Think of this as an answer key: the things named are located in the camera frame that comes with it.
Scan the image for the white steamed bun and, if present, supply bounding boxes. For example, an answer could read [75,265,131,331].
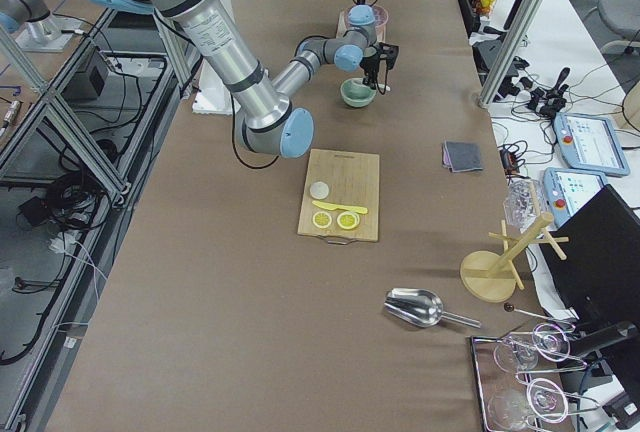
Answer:
[309,181,330,200]

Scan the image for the teach pendant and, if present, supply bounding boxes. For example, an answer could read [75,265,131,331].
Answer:
[542,167,608,227]
[553,112,630,177]

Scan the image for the pink bowl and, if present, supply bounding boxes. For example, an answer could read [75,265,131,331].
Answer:
[337,5,389,41]

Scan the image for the bamboo cutting board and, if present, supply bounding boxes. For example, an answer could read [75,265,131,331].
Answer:
[297,149,379,243]

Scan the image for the teach pendant lower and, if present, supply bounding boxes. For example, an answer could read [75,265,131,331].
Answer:
[542,167,608,227]

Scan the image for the stacked lemon slices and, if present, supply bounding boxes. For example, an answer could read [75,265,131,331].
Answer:
[312,210,333,230]

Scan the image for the single lemon slice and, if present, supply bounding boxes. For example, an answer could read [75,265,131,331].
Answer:
[336,211,360,230]

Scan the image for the mint green bowl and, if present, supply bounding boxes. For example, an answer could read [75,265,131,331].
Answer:
[340,78,377,108]

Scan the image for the grey folded cloth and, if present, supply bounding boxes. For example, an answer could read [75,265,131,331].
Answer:
[442,141,483,173]

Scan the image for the clear glass dish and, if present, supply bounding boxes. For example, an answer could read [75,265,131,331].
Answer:
[503,179,549,231]

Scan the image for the teach pendant upper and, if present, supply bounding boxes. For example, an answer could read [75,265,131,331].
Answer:
[553,112,630,177]

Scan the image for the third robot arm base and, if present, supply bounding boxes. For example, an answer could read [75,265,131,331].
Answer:
[1,0,71,53]

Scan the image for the black monitor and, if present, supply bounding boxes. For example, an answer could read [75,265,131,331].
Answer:
[540,185,639,334]

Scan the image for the black glass rack tray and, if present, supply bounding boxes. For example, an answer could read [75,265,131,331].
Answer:
[469,336,601,431]

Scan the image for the wine glass far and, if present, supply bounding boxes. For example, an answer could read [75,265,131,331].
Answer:
[493,323,587,374]

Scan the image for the wine glass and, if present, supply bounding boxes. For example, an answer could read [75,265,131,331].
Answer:
[480,373,601,431]
[493,323,587,374]

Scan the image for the aluminium frame post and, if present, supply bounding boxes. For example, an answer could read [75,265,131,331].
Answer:
[477,0,543,109]

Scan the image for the wooden mug tree stand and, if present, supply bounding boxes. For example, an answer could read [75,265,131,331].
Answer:
[460,211,569,303]

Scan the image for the wine glass near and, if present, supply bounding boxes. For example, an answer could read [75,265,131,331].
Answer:
[480,373,601,431]

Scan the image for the yellow plastic knife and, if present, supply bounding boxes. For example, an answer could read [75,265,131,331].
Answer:
[311,200,369,215]

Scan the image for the metal ice scoop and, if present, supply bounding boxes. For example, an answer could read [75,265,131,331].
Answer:
[384,288,482,329]

